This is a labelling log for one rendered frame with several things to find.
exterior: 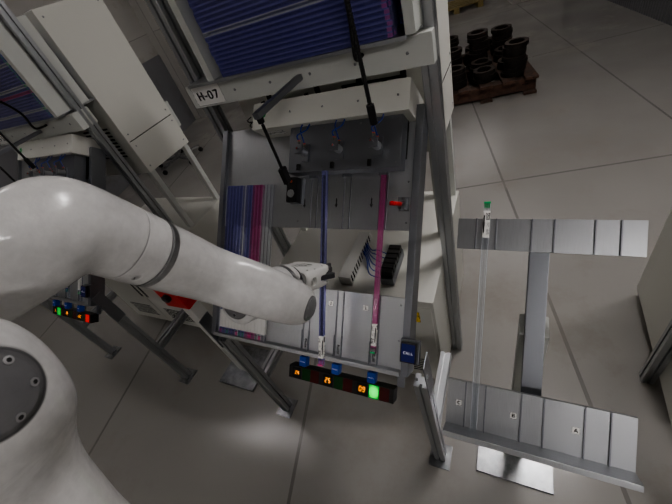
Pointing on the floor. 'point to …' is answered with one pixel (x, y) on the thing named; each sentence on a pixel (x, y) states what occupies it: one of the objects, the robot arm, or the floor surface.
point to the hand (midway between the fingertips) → (322, 269)
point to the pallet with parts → (491, 65)
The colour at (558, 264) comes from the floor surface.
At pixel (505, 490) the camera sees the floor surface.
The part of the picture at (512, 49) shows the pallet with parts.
